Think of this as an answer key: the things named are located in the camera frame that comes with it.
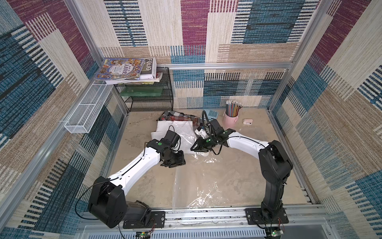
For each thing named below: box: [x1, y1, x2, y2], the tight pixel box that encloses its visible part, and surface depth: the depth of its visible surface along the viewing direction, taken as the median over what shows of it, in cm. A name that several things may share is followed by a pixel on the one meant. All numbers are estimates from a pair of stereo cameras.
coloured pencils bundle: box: [225, 99, 243, 118], surface depth 104 cm
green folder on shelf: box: [119, 86, 164, 97], surface depth 98 cm
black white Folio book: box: [139, 57, 158, 80], surface depth 83 cm
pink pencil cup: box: [222, 110, 240, 130], surface depth 108 cm
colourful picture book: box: [94, 57, 146, 81], surface depth 82 cm
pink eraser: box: [242, 118, 254, 125], surface depth 113 cm
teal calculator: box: [204, 109, 219, 120], surface depth 117 cm
